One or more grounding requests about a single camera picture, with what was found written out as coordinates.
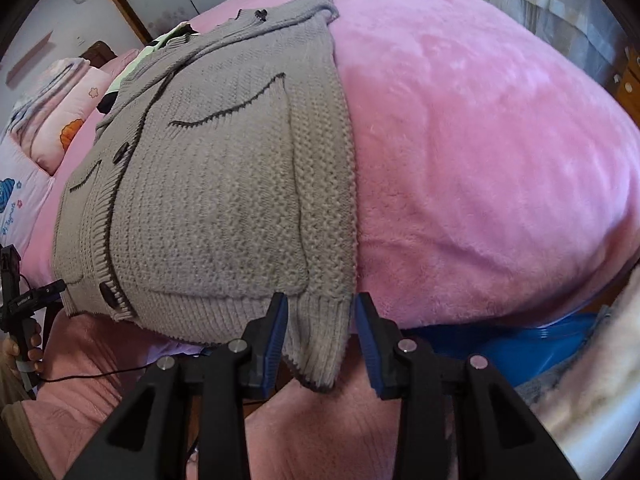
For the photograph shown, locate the lilac bed sheet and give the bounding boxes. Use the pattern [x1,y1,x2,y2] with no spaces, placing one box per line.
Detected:
[131,329,222,357]

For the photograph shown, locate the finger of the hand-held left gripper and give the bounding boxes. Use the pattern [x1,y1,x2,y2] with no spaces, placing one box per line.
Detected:
[29,280,67,307]

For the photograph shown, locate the pink wall shelf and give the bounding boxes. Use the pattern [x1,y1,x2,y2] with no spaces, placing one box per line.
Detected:
[6,30,55,84]

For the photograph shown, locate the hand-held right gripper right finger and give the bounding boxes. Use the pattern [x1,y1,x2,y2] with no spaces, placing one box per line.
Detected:
[354,292,583,480]

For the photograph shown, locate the person's left hand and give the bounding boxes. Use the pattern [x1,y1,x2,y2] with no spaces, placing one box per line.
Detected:
[0,327,45,379]

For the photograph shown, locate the blue plastic cover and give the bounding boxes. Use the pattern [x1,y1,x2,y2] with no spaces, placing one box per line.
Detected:
[414,312,602,377]

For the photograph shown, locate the pink flower print pillow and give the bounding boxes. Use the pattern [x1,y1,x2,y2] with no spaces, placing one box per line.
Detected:
[30,67,117,172]

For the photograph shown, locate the white fluffy cloth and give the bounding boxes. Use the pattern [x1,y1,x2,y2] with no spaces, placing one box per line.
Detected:
[520,270,640,480]

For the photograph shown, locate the dark wooden headboard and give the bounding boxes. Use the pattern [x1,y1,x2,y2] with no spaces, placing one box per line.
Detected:
[80,40,119,69]

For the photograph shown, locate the green white black garment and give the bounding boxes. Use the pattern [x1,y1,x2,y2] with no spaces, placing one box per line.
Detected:
[97,22,194,114]

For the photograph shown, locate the person's pink trousers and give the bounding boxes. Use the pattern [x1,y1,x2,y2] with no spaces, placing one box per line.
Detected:
[20,310,462,480]

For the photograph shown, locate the pink ruffled pillow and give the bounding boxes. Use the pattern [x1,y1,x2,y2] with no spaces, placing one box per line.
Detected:
[102,48,144,74]

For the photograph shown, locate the grey knitted cardigan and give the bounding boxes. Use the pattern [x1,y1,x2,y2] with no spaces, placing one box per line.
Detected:
[52,0,362,394]

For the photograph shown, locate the lace covered furniture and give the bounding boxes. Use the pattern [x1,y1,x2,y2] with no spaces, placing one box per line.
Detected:
[427,0,629,77]

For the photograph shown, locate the white pillow with blue print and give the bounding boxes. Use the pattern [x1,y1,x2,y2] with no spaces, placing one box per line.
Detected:
[0,139,56,252]

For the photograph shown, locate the wooden chest of drawers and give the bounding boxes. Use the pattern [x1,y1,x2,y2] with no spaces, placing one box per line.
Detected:
[612,45,640,107]

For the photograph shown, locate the black cable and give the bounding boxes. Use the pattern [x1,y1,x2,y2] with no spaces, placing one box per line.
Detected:
[29,350,211,387]

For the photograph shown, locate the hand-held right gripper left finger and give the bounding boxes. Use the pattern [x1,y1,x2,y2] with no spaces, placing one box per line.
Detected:
[62,292,290,480]

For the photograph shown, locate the pink plush bed blanket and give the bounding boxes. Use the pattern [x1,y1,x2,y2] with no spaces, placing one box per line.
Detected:
[25,0,640,342]

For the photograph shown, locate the folded floral quilt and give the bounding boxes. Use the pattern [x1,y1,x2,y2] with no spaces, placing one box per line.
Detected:
[10,57,92,127]

